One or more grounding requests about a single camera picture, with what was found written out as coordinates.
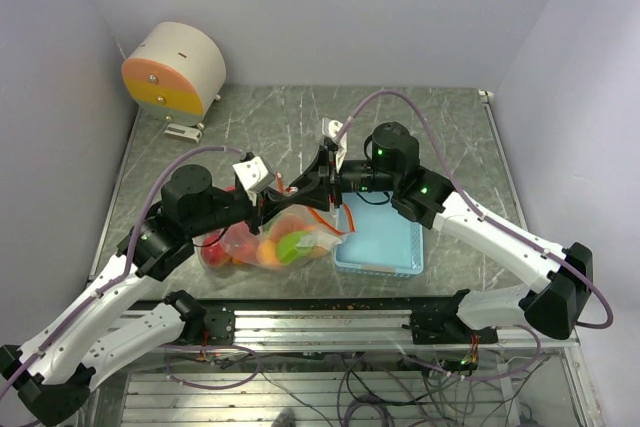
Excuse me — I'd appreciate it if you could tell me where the round beige drawer box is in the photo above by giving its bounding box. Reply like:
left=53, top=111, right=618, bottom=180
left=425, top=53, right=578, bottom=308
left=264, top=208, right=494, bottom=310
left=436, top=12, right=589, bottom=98
left=121, top=21, right=227, bottom=127

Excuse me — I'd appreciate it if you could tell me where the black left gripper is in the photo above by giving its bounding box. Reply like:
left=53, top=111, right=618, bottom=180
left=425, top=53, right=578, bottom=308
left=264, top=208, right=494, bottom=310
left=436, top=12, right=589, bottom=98
left=185, top=184, right=292, bottom=237

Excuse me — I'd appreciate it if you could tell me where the small white bracket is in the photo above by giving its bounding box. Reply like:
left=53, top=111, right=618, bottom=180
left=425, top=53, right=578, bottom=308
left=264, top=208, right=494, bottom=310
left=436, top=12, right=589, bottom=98
left=164, top=123, right=202, bottom=144

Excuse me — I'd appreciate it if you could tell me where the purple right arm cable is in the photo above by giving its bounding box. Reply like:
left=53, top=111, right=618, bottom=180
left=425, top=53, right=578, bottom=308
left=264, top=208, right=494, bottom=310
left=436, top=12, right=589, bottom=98
left=337, top=90, right=615, bottom=383

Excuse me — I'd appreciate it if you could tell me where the clear zip top bag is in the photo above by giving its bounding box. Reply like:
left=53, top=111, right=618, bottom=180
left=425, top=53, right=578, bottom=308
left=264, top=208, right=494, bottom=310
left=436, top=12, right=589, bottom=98
left=218, top=204, right=356, bottom=271

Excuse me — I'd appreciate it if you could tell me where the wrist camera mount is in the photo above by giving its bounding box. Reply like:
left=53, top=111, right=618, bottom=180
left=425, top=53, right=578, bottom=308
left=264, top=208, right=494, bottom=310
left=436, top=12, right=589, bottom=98
left=233, top=156, right=276, bottom=194
left=320, top=117, right=348, bottom=172

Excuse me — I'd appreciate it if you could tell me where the green fruit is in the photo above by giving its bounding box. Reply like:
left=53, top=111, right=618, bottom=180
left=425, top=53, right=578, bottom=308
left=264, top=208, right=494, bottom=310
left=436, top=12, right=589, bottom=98
left=277, top=231, right=315, bottom=265

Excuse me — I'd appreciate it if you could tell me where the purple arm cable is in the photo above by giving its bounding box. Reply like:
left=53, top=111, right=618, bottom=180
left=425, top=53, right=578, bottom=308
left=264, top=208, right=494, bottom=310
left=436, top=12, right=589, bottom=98
left=337, top=90, right=615, bottom=383
left=0, top=145, right=251, bottom=426

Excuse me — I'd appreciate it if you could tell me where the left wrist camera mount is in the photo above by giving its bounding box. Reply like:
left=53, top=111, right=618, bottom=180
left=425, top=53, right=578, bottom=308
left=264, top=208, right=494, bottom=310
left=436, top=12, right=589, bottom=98
left=233, top=156, right=276, bottom=194

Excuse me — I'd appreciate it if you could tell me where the aluminium rail frame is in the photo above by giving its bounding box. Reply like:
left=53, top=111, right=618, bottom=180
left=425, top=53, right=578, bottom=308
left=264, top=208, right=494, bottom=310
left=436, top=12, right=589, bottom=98
left=54, top=309, right=581, bottom=353

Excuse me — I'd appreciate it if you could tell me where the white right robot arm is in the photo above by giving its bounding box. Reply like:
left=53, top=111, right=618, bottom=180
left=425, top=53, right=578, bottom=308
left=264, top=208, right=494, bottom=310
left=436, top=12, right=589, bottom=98
left=292, top=122, right=593, bottom=343

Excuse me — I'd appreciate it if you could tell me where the peach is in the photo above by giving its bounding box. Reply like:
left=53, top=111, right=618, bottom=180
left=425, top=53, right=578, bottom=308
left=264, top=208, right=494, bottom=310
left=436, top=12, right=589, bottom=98
left=267, top=215, right=309, bottom=242

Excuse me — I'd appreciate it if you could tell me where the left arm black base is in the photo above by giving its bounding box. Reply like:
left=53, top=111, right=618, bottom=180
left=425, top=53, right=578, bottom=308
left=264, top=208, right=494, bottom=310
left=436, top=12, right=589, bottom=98
left=164, top=290, right=235, bottom=346

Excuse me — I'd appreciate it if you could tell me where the blue plastic basket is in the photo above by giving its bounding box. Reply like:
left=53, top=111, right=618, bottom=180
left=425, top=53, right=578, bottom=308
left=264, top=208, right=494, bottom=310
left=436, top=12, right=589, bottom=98
left=333, top=192, right=425, bottom=278

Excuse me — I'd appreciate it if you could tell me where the clear zip bag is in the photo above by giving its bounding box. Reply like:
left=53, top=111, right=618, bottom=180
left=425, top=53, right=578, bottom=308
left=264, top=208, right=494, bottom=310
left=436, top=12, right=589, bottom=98
left=194, top=229, right=231, bottom=269
left=218, top=204, right=356, bottom=271

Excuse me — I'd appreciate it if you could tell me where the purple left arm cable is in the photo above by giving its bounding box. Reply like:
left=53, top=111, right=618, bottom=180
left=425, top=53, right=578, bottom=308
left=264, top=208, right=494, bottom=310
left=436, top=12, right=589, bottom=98
left=0, top=145, right=251, bottom=426

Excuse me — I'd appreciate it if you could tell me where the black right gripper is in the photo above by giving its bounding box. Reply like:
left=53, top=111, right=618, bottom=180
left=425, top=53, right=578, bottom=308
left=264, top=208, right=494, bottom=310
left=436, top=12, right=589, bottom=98
left=287, top=145, right=399, bottom=210

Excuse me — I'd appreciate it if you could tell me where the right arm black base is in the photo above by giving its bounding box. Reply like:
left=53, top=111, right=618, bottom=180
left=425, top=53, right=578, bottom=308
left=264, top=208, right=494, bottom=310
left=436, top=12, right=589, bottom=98
left=402, top=289, right=498, bottom=345

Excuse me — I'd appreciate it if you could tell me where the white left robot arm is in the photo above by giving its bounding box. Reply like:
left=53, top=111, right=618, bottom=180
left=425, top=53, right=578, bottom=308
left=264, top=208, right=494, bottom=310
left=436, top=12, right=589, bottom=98
left=1, top=157, right=280, bottom=426

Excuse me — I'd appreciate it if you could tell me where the orange fruit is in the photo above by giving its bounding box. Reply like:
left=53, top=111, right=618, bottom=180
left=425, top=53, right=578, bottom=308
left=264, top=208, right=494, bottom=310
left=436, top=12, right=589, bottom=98
left=256, top=239, right=281, bottom=269

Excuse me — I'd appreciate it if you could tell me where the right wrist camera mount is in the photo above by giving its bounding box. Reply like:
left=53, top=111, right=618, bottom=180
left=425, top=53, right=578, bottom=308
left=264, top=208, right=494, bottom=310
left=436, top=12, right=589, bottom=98
left=320, top=117, right=348, bottom=172

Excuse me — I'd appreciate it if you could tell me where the red apple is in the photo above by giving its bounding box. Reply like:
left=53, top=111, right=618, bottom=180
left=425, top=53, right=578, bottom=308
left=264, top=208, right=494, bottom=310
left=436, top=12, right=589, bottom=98
left=222, top=223, right=259, bottom=264
left=200, top=244, right=230, bottom=268

